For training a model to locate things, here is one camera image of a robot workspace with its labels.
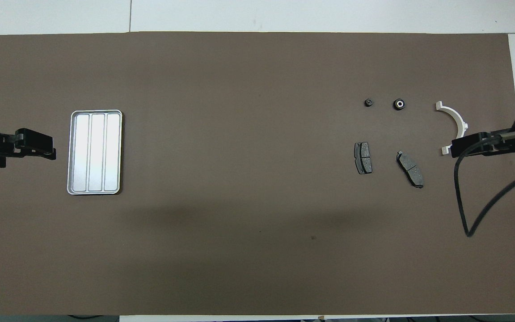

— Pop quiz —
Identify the white semicircular bracket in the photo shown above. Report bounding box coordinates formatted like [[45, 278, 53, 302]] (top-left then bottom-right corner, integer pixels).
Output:
[[435, 101, 469, 156]]

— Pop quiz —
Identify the curved grey brake pad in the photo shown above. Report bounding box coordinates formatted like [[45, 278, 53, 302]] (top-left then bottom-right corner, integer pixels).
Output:
[[396, 151, 425, 189]]

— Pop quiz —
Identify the silver metal tray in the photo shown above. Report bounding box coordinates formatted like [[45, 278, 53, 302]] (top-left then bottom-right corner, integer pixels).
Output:
[[67, 110, 123, 195]]

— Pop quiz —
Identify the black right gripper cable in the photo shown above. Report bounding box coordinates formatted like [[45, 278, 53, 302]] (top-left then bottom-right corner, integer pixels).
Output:
[[453, 132, 515, 237]]

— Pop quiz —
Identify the rectangular grey brake pad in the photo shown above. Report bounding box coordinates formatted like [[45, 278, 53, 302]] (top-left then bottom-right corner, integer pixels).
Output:
[[354, 142, 373, 174]]

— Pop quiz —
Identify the brown table mat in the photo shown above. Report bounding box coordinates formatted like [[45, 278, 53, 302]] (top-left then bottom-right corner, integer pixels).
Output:
[[0, 31, 515, 316]]

